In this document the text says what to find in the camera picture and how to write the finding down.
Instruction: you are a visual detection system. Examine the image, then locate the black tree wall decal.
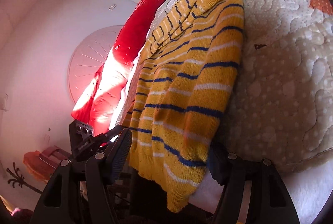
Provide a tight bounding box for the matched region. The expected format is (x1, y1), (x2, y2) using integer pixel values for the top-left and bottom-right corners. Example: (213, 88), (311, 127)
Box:
(6, 162), (42, 195)

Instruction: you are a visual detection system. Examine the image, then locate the white round headboard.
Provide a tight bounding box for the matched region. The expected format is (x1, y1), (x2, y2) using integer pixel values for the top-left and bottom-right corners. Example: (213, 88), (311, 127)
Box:
(68, 26), (122, 103)

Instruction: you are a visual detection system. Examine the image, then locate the red long pillow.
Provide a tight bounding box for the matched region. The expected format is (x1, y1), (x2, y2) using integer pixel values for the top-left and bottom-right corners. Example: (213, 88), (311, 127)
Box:
(71, 0), (165, 136)

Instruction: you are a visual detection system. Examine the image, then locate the white wall socket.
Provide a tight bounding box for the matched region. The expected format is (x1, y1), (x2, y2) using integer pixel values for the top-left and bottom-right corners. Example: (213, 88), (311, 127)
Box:
(108, 4), (116, 11)

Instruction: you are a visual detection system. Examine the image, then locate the yellow striped knit sweater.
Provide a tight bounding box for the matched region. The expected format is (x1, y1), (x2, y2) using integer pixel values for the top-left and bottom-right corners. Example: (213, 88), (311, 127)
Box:
(126, 0), (244, 213)

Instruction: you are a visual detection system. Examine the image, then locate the orange fringed lampshade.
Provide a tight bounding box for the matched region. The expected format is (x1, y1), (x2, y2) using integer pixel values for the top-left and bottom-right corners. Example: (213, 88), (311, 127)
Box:
(23, 151), (55, 183)

